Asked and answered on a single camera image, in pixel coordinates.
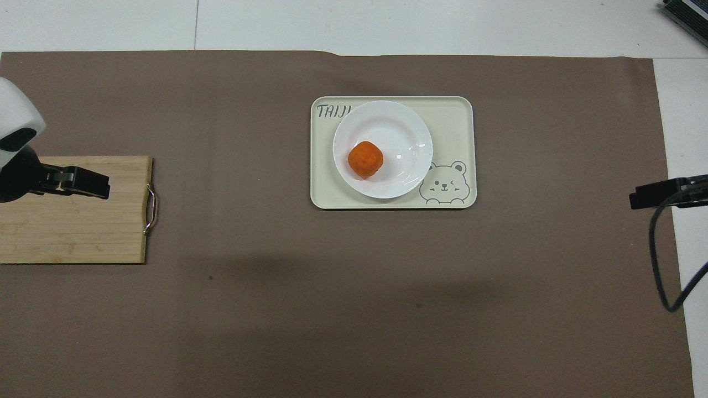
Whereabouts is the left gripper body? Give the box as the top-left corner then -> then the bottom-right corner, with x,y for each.
0,145 -> 63,203

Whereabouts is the orange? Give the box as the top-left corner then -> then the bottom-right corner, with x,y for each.
347,140 -> 384,179

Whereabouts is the white round plate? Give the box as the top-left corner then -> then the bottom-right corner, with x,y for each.
332,100 -> 434,200

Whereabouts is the cream tray with bear drawing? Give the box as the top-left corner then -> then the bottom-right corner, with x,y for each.
310,96 -> 477,211

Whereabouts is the wooden cutting board, metal handle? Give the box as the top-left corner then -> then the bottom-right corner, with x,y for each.
0,155 -> 159,265

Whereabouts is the black cable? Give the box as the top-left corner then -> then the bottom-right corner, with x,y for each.
649,187 -> 708,313

